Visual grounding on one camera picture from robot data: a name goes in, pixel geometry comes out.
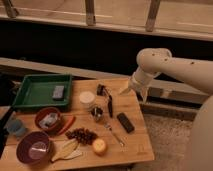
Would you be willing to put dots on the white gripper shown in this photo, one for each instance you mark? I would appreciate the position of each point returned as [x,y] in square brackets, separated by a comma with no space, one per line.
[139,82]

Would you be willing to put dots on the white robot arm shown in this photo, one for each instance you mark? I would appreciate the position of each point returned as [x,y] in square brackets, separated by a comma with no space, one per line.
[196,73]

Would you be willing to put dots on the blue plastic cup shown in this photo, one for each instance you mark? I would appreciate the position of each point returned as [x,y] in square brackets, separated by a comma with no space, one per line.
[16,128]

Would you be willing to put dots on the black rectangular block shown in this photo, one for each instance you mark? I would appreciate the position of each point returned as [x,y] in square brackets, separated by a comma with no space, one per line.
[125,122]

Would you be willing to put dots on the black binder clip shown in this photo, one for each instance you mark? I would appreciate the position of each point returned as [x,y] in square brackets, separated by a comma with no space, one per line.
[100,90]

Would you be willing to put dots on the yellow round fruit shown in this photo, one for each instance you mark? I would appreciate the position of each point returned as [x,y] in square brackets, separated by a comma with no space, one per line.
[99,146]

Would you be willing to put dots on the bunch of dark grapes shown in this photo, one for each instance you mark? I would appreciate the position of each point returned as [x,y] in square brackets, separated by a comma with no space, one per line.
[82,135]

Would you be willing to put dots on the red chili pepper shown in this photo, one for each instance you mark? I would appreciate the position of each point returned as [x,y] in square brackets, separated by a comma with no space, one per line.
[67,125]

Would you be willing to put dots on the grey sponge block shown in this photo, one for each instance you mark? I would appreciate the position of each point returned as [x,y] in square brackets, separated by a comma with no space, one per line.
[58,93]

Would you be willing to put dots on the wooden spatula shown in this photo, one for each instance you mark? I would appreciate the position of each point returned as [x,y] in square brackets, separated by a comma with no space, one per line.
[69,147]

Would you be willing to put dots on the crumpled foil wrapper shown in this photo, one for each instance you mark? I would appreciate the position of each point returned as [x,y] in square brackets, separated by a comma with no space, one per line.
[48,120]

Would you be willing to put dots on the red bowl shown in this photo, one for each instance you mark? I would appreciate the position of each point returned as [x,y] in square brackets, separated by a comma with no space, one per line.
[56,126]

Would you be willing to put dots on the green plastic tray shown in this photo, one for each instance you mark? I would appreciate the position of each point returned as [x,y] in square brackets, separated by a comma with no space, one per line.
[36,91]

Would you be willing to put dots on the purple bowl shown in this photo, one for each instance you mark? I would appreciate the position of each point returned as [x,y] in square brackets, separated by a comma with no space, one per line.
[33,148]

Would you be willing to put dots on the black tripod leg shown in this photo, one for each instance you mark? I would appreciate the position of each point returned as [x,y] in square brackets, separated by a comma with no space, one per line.
[3,132]

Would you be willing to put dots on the black handled knife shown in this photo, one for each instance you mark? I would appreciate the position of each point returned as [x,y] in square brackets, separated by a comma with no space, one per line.
[110,107]

